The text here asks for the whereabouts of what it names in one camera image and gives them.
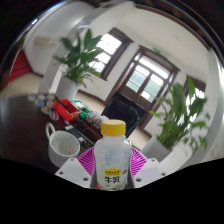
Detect dark-framed window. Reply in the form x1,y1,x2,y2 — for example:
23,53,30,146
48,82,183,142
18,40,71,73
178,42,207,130
88,27,134,81
183,77,208,111

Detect white speckled mug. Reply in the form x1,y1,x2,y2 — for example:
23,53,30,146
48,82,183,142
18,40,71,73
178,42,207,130
45,122,81,168

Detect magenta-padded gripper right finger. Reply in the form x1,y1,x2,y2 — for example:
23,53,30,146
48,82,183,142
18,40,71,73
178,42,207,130
127,147,168,189

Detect brown tray of snacks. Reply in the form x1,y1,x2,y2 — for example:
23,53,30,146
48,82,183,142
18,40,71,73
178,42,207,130
78,111,109,139

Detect dark wooden glazed door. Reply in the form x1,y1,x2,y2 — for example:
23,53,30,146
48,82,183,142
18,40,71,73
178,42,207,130
104,44,181,131

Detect red box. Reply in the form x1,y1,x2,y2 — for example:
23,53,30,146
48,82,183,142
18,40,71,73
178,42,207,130
53,97,82,123

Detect small potted green plant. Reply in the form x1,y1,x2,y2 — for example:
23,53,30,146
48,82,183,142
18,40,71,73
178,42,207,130
53,28,105,101

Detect black chair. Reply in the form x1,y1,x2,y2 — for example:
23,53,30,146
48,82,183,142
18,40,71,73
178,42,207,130
100,91,141,138

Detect yellow-capped clear drink bottle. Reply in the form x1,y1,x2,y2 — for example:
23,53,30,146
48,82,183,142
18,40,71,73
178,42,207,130
93,119,133,191

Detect white wall rail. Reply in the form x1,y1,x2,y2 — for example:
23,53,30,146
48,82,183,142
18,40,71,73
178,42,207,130
33,34,54,48

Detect large potted green plant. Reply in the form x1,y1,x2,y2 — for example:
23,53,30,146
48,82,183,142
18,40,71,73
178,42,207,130
141,76,212,163

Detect red carpeted steps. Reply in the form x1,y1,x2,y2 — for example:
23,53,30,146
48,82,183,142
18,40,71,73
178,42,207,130
8,49,33,83

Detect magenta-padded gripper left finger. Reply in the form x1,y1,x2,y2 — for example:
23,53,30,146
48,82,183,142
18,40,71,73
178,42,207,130
54,147,98,189

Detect colourful small jars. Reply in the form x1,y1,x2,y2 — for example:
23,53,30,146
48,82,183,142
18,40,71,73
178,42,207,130
27,93,61,122

